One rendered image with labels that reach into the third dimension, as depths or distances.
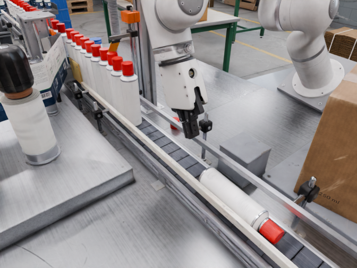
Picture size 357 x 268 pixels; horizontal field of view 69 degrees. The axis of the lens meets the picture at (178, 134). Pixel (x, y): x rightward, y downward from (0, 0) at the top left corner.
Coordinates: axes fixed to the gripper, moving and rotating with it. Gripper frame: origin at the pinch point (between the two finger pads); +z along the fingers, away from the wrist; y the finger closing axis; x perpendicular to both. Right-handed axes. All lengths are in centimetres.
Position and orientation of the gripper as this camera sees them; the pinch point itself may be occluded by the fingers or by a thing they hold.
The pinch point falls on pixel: (190, 128)
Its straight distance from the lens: 59.3
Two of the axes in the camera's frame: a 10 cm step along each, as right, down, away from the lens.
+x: -7.8, 3.6, -5.0
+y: -5.8, -1.4, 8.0
